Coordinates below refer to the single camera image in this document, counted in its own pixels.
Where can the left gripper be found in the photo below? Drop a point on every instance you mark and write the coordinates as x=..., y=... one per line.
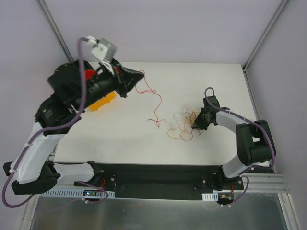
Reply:
x=120, y=81

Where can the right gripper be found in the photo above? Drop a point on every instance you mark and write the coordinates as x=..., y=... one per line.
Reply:
x=201, y=120

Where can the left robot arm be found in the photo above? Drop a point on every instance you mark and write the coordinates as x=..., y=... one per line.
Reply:
x=33, y=172

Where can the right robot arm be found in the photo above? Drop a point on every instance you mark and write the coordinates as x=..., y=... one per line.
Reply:
x=254, y=144

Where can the yellow bin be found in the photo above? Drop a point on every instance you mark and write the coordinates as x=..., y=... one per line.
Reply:
x=107, y=99

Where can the red bin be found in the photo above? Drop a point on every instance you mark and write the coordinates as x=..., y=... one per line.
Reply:
x=89, y=73

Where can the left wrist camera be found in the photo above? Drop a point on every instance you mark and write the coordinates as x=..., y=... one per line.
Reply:
x=102, y=49

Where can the right cable duct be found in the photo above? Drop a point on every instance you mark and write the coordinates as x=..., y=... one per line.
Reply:
x=217, y=196

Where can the cable duct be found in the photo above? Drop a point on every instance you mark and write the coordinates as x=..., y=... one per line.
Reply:
x=217, y=196
x=75, y=193

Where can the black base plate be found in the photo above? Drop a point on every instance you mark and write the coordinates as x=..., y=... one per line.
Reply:
x=169, y=182

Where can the left aluminium frame post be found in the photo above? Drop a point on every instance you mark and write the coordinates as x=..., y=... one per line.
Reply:
x=55, y=30

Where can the aluminium frame post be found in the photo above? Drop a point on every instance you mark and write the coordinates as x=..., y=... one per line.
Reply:
x=55, y=30
x=266, y=32

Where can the left cable duct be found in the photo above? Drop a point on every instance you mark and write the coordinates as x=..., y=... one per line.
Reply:
x=75, y=193

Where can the right aluminium frame post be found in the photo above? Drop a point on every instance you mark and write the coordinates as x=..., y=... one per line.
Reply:
x=266, y=32

